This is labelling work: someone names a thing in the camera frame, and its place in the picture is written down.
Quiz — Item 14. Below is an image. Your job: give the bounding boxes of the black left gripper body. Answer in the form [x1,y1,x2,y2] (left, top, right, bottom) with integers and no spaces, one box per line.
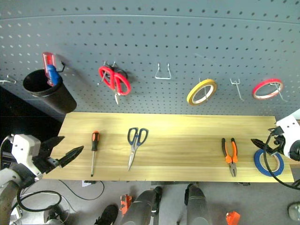
[32,144,62,174]

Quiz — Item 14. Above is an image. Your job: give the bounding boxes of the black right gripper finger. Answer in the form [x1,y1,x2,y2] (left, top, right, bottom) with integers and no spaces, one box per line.
[250,138,268,149]

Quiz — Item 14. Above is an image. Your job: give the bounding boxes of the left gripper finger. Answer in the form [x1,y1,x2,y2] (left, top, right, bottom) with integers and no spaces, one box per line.
[40,135,66,153]
[58,145,84,168]

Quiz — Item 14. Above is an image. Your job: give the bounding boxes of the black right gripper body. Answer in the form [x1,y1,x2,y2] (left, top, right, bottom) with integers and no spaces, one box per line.
[267,127,286,156]

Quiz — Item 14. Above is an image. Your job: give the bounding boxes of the grey metal pegboard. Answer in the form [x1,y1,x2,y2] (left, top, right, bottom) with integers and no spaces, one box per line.
[0,0,300,118]

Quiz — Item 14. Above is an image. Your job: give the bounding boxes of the blue tape roll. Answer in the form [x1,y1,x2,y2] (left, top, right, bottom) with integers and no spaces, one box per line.
[254,149,285,177]

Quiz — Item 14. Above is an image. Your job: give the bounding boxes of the orange black screwdriver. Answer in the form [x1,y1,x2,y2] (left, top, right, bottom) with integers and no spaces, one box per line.
[90,130,101,177]

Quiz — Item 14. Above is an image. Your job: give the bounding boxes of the black plastic cup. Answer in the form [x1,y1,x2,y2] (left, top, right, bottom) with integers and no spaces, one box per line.
[22,69,77,115]

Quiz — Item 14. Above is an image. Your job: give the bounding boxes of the silver peg hook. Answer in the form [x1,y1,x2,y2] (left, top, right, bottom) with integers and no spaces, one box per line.
[198,77,210,102]
[269,81,288,103]
[0,74,17,85]

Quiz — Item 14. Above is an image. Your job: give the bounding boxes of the red tape roll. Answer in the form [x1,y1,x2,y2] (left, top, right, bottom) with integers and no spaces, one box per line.
[252,78,284,101]

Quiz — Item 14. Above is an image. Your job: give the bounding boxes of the silver double prong hook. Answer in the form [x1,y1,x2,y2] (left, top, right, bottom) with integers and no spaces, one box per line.
[102,60,117,69]
[230,78,245,102]

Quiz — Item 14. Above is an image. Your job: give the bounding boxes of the black shoe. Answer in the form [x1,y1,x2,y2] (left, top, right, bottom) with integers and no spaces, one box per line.
[94,204,119,225]

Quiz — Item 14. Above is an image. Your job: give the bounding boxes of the grey shoe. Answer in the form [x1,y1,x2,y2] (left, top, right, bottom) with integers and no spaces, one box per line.
[287,202,300,221]

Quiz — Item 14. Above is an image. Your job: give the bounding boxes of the orange floor object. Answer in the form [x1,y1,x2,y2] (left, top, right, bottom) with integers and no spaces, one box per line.
[225,210,241,225]
[119,194,132,216]

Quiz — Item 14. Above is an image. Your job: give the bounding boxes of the black cup hook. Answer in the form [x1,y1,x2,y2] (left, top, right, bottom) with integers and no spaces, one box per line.
[57,60,68,73]

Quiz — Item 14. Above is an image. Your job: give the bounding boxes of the yellow tape roll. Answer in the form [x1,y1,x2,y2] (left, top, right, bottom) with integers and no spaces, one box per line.
[186,78,218,106]

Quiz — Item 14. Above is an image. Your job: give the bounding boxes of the black tape roll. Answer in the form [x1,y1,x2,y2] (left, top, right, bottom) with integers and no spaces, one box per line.
[112,67,129,81]

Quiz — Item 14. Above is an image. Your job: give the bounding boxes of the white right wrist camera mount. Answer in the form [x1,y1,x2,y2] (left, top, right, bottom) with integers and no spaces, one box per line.
[275,114,300,157]

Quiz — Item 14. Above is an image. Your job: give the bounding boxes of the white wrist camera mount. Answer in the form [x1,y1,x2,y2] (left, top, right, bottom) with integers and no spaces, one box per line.
[275,114,300,157]
[10,134,44,180]

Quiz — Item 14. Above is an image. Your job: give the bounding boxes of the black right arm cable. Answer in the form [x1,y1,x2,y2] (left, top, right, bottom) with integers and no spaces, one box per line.
[262,135,300,188]

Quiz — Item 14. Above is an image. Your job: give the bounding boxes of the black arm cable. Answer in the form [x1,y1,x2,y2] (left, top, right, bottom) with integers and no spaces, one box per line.
[262,135,300,188]
[16,186,62,211]

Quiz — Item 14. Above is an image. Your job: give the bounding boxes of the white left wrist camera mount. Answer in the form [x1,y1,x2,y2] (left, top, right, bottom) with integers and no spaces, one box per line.
[10,134,44,180]

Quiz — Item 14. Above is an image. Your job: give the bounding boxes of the orange handled pliers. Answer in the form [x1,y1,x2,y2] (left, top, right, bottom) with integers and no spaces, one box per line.
[221,137,239,178]

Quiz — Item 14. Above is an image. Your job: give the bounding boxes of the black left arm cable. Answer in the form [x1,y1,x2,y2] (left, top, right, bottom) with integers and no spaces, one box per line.
[16,186,62,211]

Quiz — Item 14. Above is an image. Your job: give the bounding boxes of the thin black floor cable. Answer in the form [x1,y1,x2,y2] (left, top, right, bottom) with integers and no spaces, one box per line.
[58,180,105,201]

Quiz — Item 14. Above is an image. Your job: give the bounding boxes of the blue black handled scissors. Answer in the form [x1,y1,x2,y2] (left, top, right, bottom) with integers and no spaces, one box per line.
[127,127,149,172]

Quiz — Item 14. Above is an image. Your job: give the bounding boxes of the blue handle tool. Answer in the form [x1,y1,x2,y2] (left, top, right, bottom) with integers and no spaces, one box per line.
[46,64,60,85]

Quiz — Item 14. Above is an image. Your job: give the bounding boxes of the red transparent handle tool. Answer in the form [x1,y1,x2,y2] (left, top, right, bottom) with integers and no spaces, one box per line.
[42,52,56,86]

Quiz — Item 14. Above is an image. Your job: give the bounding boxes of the red handled scissors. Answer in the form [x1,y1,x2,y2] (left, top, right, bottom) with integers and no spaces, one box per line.
[97,65,132,105]

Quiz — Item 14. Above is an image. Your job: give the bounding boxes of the silver wire loop hook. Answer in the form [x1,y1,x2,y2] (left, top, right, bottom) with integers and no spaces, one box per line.
[154,62,172,80]

